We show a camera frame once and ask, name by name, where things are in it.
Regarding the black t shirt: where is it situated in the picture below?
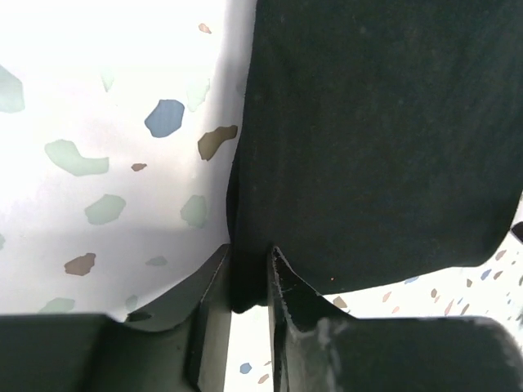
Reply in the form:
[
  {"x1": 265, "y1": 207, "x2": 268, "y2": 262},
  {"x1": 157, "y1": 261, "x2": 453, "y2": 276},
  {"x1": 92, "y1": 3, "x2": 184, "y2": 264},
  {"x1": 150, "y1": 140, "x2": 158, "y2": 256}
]
[{"x1": 227, "y1": 1, "x2": 522, "y2": 313}]

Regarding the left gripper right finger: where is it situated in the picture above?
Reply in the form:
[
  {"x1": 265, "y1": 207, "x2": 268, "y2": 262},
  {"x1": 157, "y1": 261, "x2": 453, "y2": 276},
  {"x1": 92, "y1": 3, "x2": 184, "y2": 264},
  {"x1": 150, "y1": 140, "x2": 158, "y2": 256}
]
[{"x1": 267, "y1": 247, "x2": 522, "y2": 392}]

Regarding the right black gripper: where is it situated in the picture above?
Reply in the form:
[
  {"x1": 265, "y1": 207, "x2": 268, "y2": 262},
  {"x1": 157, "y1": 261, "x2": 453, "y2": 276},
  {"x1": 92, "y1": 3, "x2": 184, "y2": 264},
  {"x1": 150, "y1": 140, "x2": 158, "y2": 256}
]
[{"x1": 511, "y1": 221, "x2": 523, "y2": 242}]

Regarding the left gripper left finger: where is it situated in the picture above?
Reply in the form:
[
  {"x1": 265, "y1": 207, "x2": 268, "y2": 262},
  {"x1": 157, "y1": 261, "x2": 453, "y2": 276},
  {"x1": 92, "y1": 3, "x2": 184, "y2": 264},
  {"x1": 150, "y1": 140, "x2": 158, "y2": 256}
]
[{"x1": 1, "y1": 245, "x2": 231, "y2": 392}]

